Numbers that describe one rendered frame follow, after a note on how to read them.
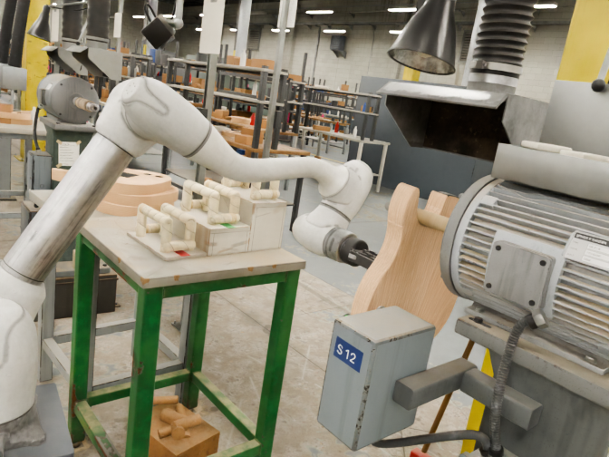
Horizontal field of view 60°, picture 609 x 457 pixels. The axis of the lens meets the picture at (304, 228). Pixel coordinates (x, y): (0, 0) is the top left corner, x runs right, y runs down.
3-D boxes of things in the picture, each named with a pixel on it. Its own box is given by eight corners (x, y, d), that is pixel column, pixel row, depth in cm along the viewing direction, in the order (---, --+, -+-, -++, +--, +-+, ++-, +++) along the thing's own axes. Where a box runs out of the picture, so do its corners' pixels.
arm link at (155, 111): (220, 117, 116) (197, 111, 127) (155, 63, 105) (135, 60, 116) (187, 165, 115) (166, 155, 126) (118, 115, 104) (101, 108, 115)
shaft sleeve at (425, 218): (453, 238, 108) (462, 234, 110) (454, 224, 107) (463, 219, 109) (388, 215, 121) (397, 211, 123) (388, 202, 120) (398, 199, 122)
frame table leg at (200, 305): (197, 413, 240) (218, 224, 219) (186, 415, 237) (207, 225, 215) (191, 406, 244) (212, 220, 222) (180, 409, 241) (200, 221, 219)
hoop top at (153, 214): (174, 228, 160) (175, 218, 159) (165, 228, 158) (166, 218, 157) (144, 211, 174) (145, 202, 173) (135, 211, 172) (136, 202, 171)
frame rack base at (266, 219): (281, 248, 188) (288, 201, 184) (247, 252, 177) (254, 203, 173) (236, 227, 206) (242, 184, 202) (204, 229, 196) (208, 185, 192)
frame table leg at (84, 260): (84, 447, 208) (97, 229, 186) (70, 451, 204) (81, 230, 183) (80, 439, 212) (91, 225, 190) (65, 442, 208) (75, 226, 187)
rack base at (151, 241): (207, 257, 167) (208, 253, 167) (165, 261, 156) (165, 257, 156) (165, 232, 186) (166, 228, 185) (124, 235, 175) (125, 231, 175)
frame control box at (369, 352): (491, 491, 90) (529, 356, 84) (413, 545, 76) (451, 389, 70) (385, 414, 108) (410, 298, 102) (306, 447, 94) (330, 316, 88)
